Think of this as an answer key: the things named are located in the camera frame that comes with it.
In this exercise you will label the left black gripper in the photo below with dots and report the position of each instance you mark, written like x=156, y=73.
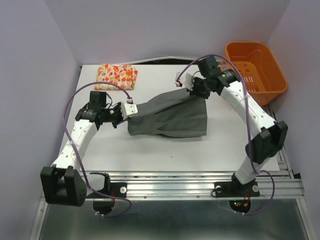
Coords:
x=118, y=107

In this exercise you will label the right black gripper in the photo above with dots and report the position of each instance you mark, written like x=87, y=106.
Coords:
x=195, y=91

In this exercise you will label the grey skirt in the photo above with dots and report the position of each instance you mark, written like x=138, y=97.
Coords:
x=173, y=114

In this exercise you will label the floral orange skirt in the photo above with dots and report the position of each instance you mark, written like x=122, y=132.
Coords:
x=124, y=76

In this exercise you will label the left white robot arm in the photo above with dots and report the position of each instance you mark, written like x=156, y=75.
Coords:
x=65, y=182

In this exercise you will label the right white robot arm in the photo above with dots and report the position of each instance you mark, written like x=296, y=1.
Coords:
x=266, y=136

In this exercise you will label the orange plastic basket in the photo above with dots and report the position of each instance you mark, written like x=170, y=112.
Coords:
x=263, y=77

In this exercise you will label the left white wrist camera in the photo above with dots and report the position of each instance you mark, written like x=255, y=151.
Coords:
x=128, y=110

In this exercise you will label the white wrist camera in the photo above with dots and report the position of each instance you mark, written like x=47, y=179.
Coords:
x=186, y=80
x=128, y=110

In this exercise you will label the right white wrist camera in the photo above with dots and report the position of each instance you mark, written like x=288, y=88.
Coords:
x=186, y=80

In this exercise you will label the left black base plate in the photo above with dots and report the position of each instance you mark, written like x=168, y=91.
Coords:
x=115, y=189

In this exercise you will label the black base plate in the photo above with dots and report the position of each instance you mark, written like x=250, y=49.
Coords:
x=230, y=189
x=115, y=189

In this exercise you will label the aluminium rail frame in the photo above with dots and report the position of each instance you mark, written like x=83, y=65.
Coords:
x=170, y=182

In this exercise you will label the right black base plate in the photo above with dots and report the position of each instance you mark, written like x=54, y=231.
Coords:
x=230, y=189

